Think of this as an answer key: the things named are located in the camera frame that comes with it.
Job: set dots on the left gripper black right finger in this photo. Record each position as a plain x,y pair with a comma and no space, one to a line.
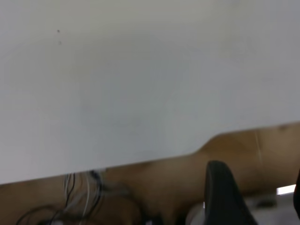
298,192

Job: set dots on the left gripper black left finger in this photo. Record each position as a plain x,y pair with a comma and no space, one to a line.
222,199

